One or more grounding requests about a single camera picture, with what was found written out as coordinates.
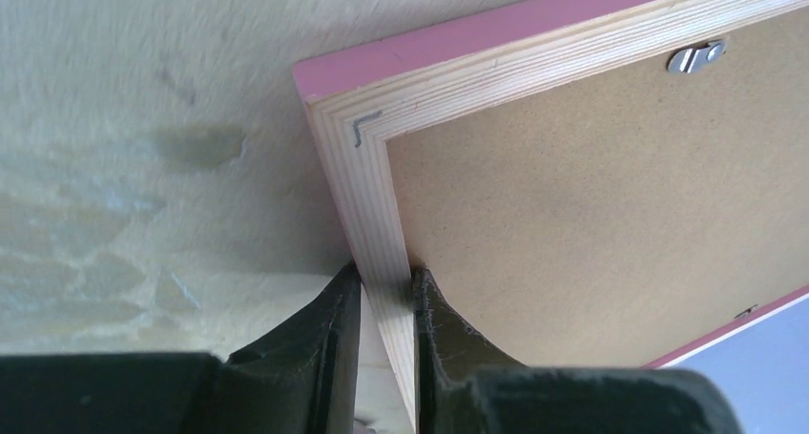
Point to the pink picture frame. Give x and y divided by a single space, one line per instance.
575 201

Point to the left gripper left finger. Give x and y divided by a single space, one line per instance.
301 376

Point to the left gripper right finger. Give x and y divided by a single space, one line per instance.
450 352

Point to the silver frame clip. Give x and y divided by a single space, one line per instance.
746 312
693 59

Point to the silver frame clip lower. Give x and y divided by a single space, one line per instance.
746 312

